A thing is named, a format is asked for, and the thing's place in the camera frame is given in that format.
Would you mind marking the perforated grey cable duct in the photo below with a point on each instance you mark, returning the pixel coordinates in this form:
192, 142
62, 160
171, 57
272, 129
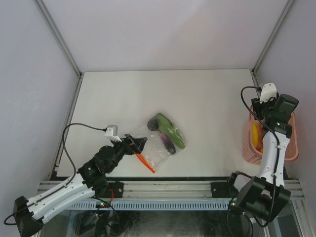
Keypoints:
152, 205

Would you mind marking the aluminium corner frame post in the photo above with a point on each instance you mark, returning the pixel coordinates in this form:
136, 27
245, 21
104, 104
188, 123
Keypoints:
273, 35

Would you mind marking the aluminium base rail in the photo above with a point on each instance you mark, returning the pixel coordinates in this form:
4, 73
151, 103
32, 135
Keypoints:
166, 190

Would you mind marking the dark round fake fruit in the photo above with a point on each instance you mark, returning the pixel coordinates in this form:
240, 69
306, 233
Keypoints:
152, 125

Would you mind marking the green fake leafy vegetable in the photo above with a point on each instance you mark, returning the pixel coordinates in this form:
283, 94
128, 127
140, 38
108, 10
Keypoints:
166, 127

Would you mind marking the clear zip top bag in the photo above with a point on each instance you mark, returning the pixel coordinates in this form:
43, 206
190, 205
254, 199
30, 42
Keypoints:
154, 153

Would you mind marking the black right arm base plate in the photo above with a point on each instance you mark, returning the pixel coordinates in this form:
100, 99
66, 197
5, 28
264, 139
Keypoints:
220, 190

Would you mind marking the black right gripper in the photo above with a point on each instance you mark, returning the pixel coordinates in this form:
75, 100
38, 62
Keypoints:
257, 106

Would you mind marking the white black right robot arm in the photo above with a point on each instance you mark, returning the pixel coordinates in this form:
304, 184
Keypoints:
264, 195

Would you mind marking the yellow fake banana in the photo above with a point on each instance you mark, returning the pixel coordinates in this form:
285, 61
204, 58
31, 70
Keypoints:
255, 135

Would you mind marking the left aluminium corner post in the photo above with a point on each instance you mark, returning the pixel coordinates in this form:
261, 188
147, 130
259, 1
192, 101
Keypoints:
48, 19

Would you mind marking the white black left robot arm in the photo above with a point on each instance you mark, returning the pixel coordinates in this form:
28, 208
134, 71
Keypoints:
89, 181

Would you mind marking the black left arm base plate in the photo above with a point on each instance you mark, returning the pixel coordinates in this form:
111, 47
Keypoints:
115, 189

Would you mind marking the purple fake eggplant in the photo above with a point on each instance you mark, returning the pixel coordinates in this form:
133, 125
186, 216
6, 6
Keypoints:
167, 143

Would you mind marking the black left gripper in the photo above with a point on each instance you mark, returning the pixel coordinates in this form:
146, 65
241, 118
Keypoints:
136, 147

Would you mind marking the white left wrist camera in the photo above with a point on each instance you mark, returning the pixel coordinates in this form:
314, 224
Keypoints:
112, 133

